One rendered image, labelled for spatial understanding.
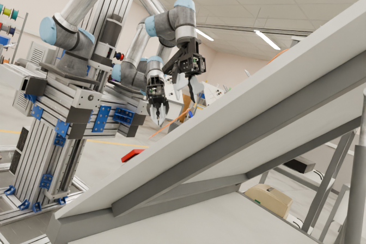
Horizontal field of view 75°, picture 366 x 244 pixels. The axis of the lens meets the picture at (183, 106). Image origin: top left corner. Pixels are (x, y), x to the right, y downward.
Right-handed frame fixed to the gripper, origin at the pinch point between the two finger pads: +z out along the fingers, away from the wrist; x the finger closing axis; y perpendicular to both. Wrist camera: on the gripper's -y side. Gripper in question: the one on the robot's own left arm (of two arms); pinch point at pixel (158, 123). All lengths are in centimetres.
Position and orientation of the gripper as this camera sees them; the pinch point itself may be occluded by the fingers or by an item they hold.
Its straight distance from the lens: 91.4
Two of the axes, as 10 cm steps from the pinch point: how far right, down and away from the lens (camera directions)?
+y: -0.7, -6.5, -7.6
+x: 9.9, -1.3, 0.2
